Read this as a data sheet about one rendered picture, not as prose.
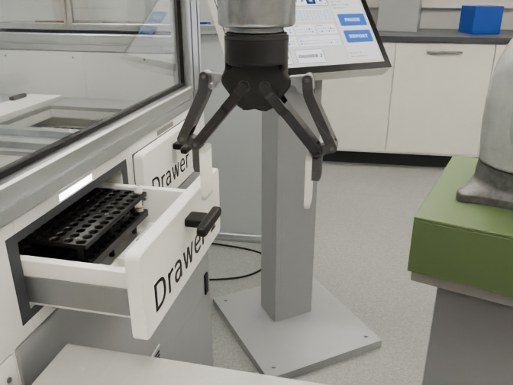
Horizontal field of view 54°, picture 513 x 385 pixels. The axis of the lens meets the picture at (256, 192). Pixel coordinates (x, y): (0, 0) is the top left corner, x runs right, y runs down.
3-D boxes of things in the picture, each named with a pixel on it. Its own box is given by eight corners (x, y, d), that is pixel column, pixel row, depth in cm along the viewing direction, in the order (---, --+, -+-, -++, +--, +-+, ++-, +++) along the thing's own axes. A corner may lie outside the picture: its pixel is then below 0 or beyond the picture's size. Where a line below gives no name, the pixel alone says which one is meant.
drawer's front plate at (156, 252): (220, 230, 82) (218, 166, 78) (147, 343, 56) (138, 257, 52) (210, 229, 83) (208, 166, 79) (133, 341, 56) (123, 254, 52)
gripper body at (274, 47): (297, 27, 61) (295, 104, 64) (229, 27, 62) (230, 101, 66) (287, 32, 54) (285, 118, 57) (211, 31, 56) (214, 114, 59)
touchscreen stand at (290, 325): (381, 347, 179) (414, 52, 141) (268, 386, 161) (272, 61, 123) (308, 279, 221) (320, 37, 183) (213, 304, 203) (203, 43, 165)
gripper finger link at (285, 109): (262, 83, 62) (270, 76, 62) (318, 152, 64) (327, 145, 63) (255, 88, 59) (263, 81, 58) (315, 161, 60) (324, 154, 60)
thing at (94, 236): (146, 195, 76) (146, 192, 76) (85, 250, 60) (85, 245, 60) (135, 194, 77) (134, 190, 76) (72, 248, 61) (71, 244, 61)
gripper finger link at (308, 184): (308, 149, 64) (314, 150, 63) (306, 200, 66) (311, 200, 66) (305, 156, 61) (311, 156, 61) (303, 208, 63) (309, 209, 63)
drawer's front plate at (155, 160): (200, 163, 114) (198, 115, 109) (147, 216, 87) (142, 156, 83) (193, 163, 114) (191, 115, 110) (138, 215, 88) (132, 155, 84)
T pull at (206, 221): (221, 214, 69) (221, 205, 68) (204, 239, 62) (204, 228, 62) (197, 211, 70) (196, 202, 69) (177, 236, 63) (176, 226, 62)
